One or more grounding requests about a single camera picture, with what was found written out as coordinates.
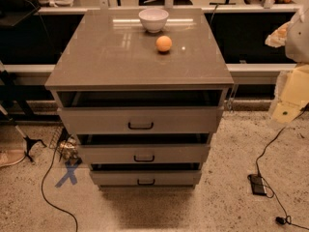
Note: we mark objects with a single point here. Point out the grey drawer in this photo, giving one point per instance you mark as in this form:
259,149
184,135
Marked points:
156,153
140,120
146,178

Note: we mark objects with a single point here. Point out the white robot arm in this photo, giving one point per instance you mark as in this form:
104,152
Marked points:
293,86

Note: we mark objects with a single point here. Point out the grey drawer cabinet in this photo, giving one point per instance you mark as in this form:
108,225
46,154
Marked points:
112,61

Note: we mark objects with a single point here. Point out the orange ball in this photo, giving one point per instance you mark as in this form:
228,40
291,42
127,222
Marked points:
163,44

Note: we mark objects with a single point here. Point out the white ceramic bowl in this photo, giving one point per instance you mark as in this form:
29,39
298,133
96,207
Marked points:
153,19

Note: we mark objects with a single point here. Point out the shiny crumpled wrapper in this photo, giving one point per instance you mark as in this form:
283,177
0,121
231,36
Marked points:
68,149

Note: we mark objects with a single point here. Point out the blue tape cross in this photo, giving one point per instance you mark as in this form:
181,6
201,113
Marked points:
71,166

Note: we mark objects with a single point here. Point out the black tripod leg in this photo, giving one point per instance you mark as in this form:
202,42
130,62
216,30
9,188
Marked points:
29,141

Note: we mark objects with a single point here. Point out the black power adapter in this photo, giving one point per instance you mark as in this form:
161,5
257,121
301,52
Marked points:
257,185

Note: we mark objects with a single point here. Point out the shoe at left edge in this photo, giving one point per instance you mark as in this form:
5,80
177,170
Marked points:
11,157

